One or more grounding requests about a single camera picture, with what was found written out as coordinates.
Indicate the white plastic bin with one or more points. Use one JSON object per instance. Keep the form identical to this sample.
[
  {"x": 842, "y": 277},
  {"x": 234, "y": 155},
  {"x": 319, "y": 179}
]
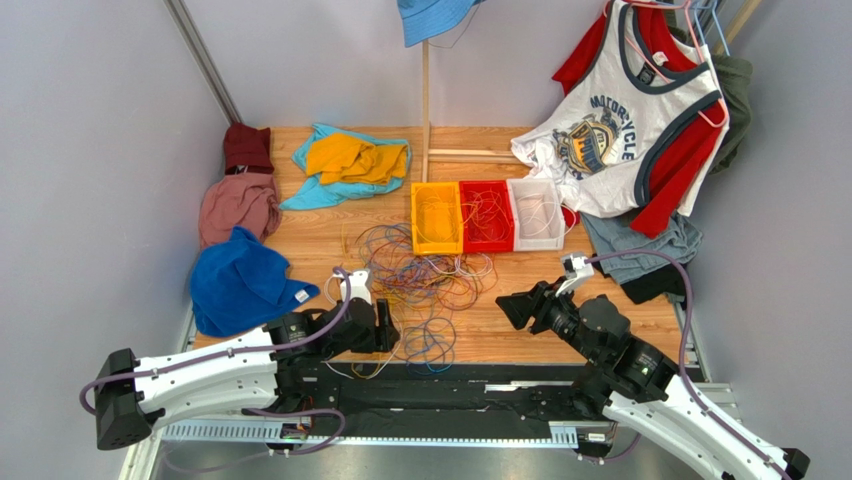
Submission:
[{"x": 538, "y": 219}]

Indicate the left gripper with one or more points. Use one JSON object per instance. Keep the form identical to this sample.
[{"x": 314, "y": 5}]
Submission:
[{"x": 382, "y": 336}]

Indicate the white motorcycle tank top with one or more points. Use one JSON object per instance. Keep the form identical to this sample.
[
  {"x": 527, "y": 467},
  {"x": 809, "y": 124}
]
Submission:
[{"x": 619, "y": 126}]

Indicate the cyan shirt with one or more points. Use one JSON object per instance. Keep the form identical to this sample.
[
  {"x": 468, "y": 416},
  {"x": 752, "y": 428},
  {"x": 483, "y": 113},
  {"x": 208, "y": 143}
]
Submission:
[{"x": 312, "y": 195}]

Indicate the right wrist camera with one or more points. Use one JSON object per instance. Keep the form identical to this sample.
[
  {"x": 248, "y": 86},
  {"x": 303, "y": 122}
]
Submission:
[{"x": 577, "y": 271}]

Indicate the blue cloth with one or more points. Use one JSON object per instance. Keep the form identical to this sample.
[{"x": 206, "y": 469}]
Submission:
[{"x": 240, "y": 284}]

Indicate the wooden stand pole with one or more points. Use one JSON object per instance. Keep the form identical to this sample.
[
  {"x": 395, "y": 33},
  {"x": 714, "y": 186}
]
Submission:
[{"x": 447, "y": 155}]

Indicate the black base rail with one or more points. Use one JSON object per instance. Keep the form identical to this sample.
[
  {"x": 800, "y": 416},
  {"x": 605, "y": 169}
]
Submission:
[{"x": 473, "y": 401}]

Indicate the yellow plastic bin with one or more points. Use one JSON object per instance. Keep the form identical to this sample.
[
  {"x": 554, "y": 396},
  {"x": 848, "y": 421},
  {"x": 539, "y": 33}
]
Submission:
[{"x": 436, "y": 218}]

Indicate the olive green garment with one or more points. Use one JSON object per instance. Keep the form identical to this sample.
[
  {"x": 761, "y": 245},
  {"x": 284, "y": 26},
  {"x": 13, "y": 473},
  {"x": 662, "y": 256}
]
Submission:
[{"x": 734, "y": 75}]

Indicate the pink cloth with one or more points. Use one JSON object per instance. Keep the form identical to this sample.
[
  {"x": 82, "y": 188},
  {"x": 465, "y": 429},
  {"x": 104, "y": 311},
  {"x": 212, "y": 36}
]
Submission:
[{"x": 249, "y": 200}]

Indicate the grey denim shorts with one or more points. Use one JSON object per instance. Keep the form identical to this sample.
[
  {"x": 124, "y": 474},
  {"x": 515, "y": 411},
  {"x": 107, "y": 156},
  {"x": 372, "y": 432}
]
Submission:
[{"x": 680, "y": 240}]

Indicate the pink clothes hanger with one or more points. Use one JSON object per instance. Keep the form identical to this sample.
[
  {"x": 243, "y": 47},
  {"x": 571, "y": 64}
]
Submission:
[{"x": 666, "y": 69}]

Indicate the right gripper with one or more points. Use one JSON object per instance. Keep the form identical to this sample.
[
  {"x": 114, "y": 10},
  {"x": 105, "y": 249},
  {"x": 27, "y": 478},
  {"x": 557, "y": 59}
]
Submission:
[{"x": 534, "y": 304}]

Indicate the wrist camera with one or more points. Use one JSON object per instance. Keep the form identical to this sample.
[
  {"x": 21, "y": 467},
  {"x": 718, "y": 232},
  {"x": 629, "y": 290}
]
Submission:
[
  {"x": 355, "y": 284},
  {"x": 577, "y": 271}
]

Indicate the red plastic bin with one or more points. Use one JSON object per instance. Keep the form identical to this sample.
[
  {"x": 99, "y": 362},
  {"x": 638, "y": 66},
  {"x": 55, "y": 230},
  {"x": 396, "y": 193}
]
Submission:
[{"x": 487, "y": 220}]

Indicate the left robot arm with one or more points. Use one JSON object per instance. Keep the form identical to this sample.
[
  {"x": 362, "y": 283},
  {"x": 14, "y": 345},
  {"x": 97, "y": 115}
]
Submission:
[{"x": 262, "y": 370}]

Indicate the maroon cloth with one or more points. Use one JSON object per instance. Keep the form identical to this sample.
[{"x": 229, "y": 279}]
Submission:
[{"x": 247, "y": 149}]

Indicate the blue bucket hat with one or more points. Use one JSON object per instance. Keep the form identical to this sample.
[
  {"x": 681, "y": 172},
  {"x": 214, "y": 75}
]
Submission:
[{"x": 425, "y": 19}]

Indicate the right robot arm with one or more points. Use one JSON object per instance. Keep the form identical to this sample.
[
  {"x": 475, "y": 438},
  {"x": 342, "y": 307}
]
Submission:
[{"x": 631, "y": 382}]

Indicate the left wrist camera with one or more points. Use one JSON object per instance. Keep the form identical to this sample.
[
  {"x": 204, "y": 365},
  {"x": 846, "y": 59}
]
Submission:
[{"x": 355, "y": 284}]

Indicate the mustard yellow shirt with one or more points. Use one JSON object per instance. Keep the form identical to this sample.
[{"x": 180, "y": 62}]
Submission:
[{"x": 343, "y": 158}]

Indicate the aluminium corner profile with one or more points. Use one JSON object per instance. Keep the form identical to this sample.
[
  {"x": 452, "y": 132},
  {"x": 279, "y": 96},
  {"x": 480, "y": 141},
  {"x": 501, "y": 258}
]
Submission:
[{"x": 193, "y": 39}]

